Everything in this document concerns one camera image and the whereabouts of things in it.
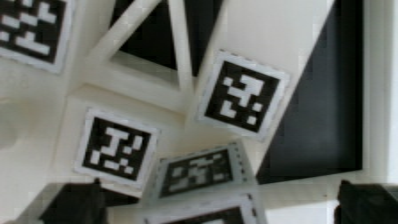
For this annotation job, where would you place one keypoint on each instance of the white tagged cube nut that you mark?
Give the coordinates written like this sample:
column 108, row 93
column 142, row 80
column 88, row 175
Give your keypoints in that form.
column 202, row 189

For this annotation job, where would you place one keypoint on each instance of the white chair seat part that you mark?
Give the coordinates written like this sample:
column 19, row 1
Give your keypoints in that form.
column 37, row 159

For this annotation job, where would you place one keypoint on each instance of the white chair back part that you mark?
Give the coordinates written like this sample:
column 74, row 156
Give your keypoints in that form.
column 259, row 32

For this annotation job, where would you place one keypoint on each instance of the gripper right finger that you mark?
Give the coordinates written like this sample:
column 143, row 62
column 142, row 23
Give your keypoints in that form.
column 367, row 204

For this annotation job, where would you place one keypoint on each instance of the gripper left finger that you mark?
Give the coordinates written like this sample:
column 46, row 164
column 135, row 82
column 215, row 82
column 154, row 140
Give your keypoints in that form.
column 71, row 203

